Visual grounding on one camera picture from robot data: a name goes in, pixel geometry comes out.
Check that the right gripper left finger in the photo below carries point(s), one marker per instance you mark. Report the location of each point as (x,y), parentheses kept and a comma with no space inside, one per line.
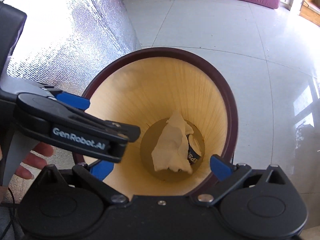
(100,169)

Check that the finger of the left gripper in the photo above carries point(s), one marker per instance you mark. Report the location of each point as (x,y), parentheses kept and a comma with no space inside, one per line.
(73,100)
(56,123)

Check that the white tissue paper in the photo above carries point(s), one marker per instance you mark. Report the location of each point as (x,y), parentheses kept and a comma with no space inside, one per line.
(171,150)

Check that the crushed blue Pepsi can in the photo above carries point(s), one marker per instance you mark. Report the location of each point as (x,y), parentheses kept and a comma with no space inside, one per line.
(194,150)

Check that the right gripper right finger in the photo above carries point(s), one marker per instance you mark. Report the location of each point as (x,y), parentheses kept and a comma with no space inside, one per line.
(220,168)

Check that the left hand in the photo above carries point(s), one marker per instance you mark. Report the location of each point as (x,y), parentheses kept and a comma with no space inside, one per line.
(32,160)

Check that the silver foil insulation sheet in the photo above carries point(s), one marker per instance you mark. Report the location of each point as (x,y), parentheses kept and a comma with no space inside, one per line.
(67,43)

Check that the wooden trash bin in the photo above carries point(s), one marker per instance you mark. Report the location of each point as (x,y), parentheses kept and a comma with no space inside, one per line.
(145,88)

